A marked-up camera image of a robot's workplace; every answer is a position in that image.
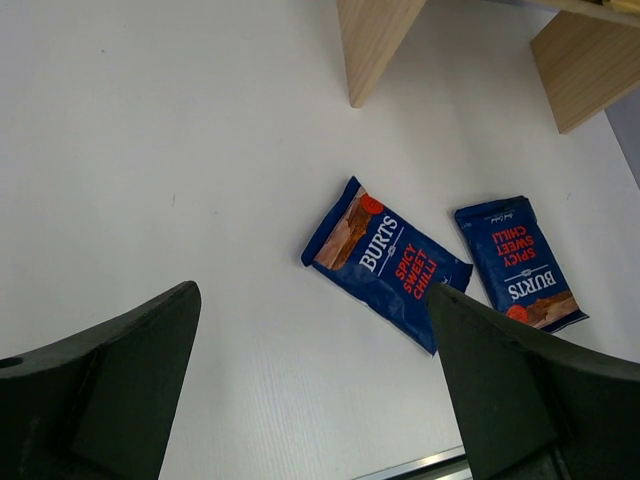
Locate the blue Burts chips bag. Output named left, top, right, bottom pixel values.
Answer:
left=454, top=196, right=588, bottom=333
left=301, top=177, right=473, bottom=355

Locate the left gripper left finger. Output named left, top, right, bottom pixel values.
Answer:
left=1, top=281, right=201, bottom=479

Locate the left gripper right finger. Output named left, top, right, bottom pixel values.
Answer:
left=427, top=285, right=639, bottom=479

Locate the wooden two-tier shelf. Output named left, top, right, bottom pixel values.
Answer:
left=337, top=0, right=639, bottom=134

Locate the aluminium mounting rail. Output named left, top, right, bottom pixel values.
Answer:
left=360, top=446, right=473, bottom=480

